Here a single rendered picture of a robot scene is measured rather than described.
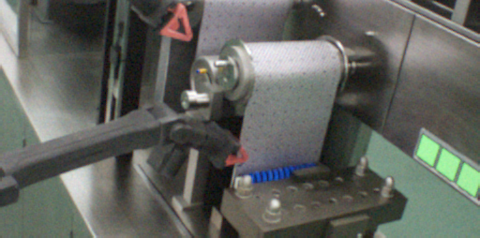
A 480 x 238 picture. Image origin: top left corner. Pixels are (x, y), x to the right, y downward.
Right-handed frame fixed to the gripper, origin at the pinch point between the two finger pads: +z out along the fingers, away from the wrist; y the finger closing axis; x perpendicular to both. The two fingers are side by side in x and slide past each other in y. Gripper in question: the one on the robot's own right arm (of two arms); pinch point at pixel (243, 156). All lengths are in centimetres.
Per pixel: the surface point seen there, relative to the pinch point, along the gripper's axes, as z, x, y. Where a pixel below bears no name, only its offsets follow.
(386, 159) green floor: 229, 3, -133
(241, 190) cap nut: -2.5, -4.8, 7.7
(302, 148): 13.8, 7.8, 0.3
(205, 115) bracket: -8.3, 2.7, -8.7
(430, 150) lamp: 20.4, 24.3, 24.7
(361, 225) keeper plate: 19.5, 2.6, 22.0
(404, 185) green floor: 220, -2, -105
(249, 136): -2.2, 4.8, 0.2
